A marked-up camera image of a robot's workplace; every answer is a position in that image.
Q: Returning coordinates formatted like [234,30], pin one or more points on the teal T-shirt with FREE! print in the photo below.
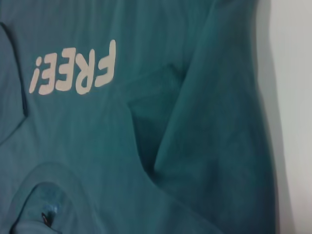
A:
[97,134]

